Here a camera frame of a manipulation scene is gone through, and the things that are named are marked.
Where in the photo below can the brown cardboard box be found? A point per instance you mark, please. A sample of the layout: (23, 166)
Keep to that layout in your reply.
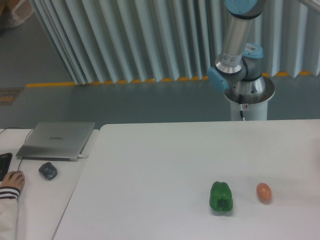
(13, 13)

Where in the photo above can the dark grey earbud case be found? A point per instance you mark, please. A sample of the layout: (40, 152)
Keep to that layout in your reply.
(48, 171)

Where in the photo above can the white striped-cuff sleeve forearm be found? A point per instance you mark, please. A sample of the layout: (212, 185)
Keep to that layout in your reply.
(8, 212)

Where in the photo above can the silver closed laptop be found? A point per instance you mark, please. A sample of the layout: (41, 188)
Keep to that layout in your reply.
(61, 141)

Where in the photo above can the person's bare hand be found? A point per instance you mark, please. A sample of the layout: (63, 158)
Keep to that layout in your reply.
(15, 181)

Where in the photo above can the green bell pepper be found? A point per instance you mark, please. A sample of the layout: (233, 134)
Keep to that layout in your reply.
(221, 199)

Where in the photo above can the white laptop cable plug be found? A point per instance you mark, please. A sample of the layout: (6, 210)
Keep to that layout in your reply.
(83, 156)

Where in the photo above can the brown egg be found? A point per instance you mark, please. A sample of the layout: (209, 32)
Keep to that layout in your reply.
(264, 192)

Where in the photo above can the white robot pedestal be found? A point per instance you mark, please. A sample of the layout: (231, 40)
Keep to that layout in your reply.
(251, 112)

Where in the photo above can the white corrugated partition screen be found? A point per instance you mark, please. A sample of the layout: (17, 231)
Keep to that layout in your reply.
(126, 40)

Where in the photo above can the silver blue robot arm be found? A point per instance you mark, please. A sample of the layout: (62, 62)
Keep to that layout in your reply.
(237, 42)

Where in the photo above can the black keyboard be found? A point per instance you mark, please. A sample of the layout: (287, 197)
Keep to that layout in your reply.
(5, 161)

